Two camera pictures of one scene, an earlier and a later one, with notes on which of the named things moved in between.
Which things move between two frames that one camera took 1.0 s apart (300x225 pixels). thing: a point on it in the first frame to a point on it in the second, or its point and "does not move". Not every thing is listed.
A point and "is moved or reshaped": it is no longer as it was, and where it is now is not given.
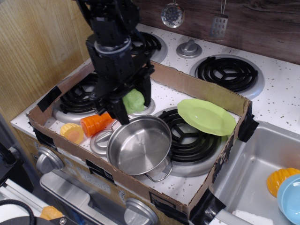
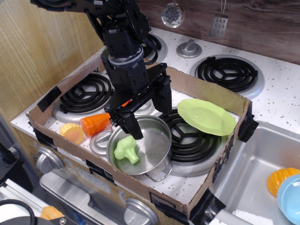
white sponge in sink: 252,219 does not move
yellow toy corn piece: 72,131 does not move
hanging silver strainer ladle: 173,15 does not move
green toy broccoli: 134,101 is moved or reshaped
